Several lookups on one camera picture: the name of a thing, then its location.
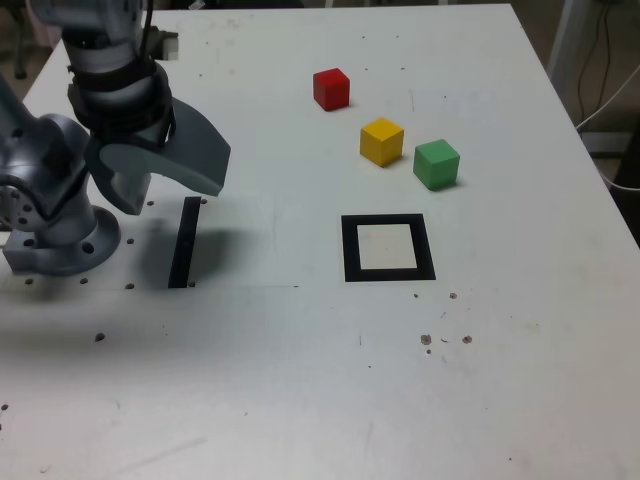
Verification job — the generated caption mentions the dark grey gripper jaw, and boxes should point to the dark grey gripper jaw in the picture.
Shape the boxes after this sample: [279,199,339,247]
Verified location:
[163,95,233,198]

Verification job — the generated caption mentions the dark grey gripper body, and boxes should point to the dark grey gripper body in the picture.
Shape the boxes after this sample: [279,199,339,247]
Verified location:
[131,118,177,150]

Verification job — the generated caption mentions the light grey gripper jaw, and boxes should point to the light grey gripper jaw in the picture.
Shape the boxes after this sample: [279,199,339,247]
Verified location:
[97,142,224,197]

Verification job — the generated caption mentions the red cube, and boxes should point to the red cube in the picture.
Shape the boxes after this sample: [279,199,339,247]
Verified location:
[312,67,351,112]

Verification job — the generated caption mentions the yellow cube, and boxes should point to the yellow cube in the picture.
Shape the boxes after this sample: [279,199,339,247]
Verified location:
[359,117,405,169]

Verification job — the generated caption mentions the green cube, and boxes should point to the green cube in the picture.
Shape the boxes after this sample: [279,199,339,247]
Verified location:
[412,138,461,192]

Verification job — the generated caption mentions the black tape square outline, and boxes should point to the black tape square outline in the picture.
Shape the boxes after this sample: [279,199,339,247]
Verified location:
[340,213,437,284]

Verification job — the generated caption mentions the black tape strip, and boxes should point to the black tape strip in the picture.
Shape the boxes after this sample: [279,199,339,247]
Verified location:
[167,196,202,290]

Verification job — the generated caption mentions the white metal frame post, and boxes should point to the white metal frame post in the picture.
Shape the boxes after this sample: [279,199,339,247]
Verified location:
[547,0,589,76]

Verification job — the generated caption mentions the white cable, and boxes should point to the white cable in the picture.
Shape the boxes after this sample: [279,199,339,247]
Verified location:
[574,64,640,132]

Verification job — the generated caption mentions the black hanging cable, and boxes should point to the black hanging cable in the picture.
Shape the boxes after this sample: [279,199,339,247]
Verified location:
[577,0,615,126]

